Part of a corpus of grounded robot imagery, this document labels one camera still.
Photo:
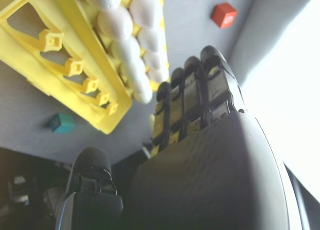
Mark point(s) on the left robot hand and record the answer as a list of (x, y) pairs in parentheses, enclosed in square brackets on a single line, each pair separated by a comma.
[(212, 170)]

